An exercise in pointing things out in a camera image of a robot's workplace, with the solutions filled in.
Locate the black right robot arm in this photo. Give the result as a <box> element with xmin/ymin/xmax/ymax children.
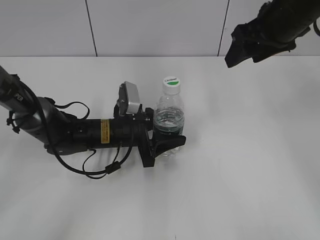
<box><xmin>224</xmin><ymin>0</ymin><xmax>320</xmax><ymax>68</ymax></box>

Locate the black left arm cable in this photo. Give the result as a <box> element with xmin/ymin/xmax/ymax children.
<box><xmin>53</xmin><ymin>146</ymin><xmax>133</xmax><ymax>180</ymax></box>

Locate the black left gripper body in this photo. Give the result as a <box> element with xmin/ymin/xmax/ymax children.
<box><xmin>113</xmin><ymin>105</ymin><xmax>155</xmax><ymax>168</ymax></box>

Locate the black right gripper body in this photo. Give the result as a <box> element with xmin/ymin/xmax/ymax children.
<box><xmin>231</xmin><ymin>23</ymin><xmax>297</xmax><ymax>57</ymax></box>

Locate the white green bottle cap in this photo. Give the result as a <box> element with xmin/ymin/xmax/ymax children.
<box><xmin>162</xmin><ymin>76</ymin><xmax>181</xmax><ymax>95</ymax></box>

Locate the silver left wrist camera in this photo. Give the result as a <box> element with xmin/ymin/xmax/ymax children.
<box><xmin>117</xmin><ymin>81</ymin><xmax>141</xmax><ymax>116</ymax></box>

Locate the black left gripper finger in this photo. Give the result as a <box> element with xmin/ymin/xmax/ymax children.
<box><xmin>151</xmin><ymin>135</ymin><xmax>187</xmax><ymax>158</ymax></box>
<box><xmin>144</xmin><ymin>107</ymin><xmax>155</xmax><ymax>131</ymax></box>

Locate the clear plastic water bottle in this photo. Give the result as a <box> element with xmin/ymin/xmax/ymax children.
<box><xmin>152</xmin><ymin>92</ymin><xmax>186</xmax><ymax>157</ymax></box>

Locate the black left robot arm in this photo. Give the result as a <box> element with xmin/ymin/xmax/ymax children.
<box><xmin>0</xmin><ymin>69</ymin><xmax>186</xmax><ymax>168</ymax></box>

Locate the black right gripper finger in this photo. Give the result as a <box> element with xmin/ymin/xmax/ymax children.
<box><xmin>252</xmin><ymin>47</ymin><xmax>285</xmax><ymax>63</ymax></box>
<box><xmin>224</xmin><ymin>40</ymin><xmax>253</xmax><ymax>68</ymax></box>

